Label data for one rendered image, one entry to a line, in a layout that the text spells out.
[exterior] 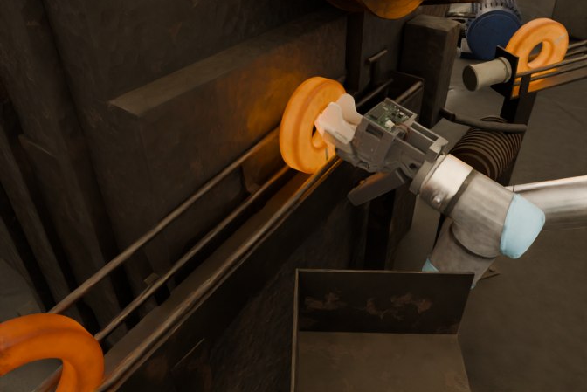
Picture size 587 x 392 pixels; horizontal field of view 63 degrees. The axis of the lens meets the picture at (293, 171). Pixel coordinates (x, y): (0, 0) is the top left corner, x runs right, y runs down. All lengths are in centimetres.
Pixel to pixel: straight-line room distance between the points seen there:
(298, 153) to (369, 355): 30
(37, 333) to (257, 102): 41
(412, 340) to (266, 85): 41
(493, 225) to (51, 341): 52
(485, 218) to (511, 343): 85
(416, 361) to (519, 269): 109
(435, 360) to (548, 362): 87
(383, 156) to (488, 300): 95
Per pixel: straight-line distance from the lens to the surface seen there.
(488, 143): 121
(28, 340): 52
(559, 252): 181
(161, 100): 60
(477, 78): 117
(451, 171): 67
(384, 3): 78
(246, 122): 72
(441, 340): 66
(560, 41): 130
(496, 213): 67
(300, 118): 70
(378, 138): 68
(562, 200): 80
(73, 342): 55
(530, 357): 148
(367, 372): 63
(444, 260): 73
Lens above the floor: 113
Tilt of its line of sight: 35 degrees down
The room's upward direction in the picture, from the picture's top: 1 degrees counter-clockwise
